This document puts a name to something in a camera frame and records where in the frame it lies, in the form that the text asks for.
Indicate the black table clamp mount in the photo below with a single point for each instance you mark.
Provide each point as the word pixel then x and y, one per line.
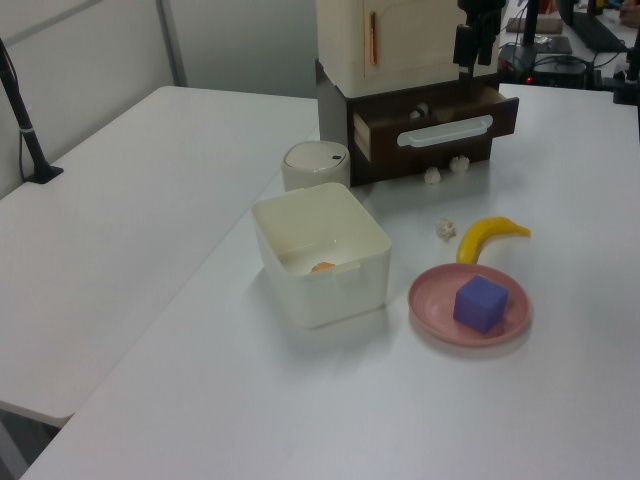
pixel 631 65

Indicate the toasted bread piece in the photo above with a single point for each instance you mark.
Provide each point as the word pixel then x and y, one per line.
pixel 322 267

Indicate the dark brown wooden cabinet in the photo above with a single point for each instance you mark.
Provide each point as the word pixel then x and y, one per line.
pixel 332 125

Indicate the purple cube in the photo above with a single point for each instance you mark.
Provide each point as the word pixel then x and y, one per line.
pixel 480 305

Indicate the black monitor stand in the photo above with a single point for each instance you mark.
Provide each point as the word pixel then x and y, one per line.
pixel 530 25

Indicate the brown cardboard box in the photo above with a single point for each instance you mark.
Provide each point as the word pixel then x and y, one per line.
pixel 550 25

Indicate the black camera stand pole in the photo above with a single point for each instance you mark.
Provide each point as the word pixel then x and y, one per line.
pixel 22 120

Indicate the cream plastic storage box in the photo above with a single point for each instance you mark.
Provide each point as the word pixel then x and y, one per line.
pixel 415 40

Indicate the small cream lidded trash can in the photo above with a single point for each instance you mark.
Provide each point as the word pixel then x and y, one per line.
pixel 315 165

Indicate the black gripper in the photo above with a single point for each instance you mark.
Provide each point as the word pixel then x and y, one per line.
pixel 480 10

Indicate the yellow banana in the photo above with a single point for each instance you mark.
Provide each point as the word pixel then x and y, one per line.
pixel 475 237

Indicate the cream open plastic bin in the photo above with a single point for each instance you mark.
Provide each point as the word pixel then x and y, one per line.
pixel 325 300

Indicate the black electronics box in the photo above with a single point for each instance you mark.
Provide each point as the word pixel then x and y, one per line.
pixel 555 75

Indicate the pink plate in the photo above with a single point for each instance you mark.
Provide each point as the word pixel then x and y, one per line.
pixel 430 305

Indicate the dark brown wooden drawer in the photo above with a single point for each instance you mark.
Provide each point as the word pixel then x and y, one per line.
pixel 502 120

